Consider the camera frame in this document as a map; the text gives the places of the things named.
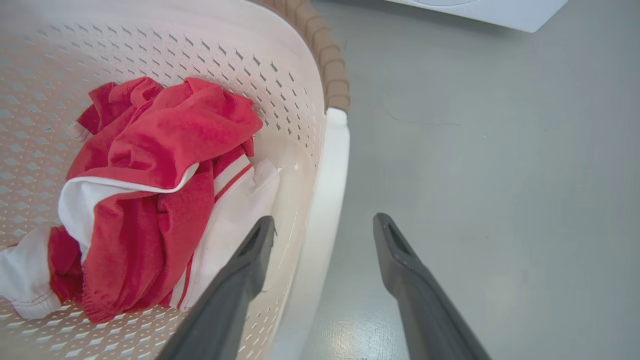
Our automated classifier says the white washing machine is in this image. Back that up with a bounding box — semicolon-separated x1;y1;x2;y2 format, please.
385;0;569;34

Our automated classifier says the white perforated laundry basket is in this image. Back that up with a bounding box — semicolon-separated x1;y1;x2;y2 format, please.
0;0;351;360

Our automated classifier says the red and white garment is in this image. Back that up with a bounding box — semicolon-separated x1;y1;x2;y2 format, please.
0;77;281;324

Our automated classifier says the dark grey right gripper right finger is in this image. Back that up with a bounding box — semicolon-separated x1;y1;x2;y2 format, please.
373;213;492;360

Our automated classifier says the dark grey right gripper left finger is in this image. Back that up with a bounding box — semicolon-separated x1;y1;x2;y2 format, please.
156;216;277;360

